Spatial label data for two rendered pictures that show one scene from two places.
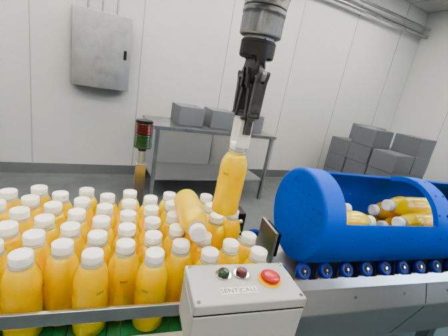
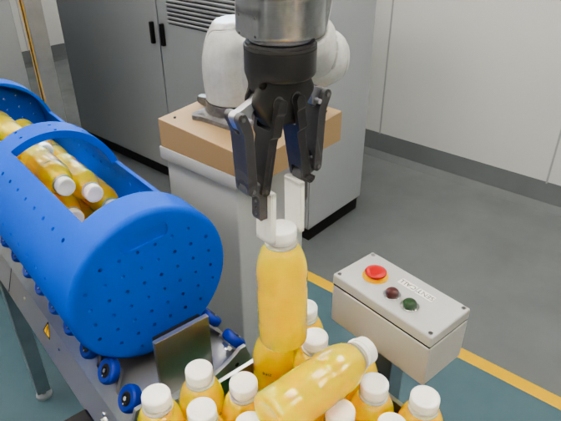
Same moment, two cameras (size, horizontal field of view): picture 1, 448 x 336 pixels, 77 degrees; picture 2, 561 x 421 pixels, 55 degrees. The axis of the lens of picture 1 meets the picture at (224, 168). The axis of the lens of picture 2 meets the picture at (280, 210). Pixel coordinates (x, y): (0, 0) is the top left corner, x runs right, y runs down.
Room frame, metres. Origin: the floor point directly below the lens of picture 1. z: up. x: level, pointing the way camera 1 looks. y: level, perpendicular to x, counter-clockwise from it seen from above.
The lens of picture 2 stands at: (0.85, 0.49, 1.66)
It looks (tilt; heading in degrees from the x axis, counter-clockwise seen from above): 31 degrees down; 249
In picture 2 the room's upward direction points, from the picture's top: straight up
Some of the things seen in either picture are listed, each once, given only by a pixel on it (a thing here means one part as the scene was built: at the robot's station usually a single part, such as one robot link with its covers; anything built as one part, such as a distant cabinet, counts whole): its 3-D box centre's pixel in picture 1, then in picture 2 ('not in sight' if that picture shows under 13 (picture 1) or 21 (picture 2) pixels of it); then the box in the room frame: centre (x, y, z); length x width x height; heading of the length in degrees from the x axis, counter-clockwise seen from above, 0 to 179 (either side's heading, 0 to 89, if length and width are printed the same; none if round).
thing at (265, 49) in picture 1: (255, 62); (280, 82); (0.65, -0.03, 1.48); 0.08 x 0.07 x 0.09; 19
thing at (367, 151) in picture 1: (371, 166); not in sight; (4.46, -2.34, 0.59); 1.20 x 0.80 x 1.19; 28
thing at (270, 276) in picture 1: (270, 277); (376, 272); (0.44, -0.12, 1.11); 0.04 x 0.04 x 0.01
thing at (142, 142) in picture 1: (143, 140); not in sight; (0.98, 0.31, 1.18); 0.06 x 0.06 x 0.05
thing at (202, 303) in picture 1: (239, 303); (396, 313); (0.43, -0.07, 1.05); 0.20 x 0.10 x 0.10; 109
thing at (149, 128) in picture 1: (144, 128); not in sight; (0.98, 0.31, 1.23); 0.06 x 0.06 x 0.04
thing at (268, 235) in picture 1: (267, 243); (182, 353); (0.77, -0.17, 0.99); 0.10 x 0.02 x 0.12; 19
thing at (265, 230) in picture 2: (238, 131); (265, 215); (0.67, -0.02, 1.33); 0.03 x 0.01 x 0.07; 109
